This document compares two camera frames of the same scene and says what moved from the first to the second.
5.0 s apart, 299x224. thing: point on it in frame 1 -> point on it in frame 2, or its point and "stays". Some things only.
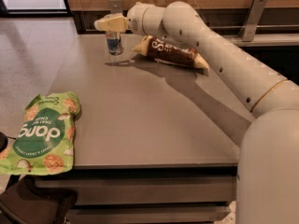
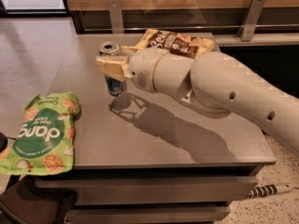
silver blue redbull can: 115,44 -> 114,87
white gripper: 135,19 -> 142,66
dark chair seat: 23,203 stays
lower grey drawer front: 146,214 stays
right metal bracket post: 253,17 stays
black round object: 4,141 stays
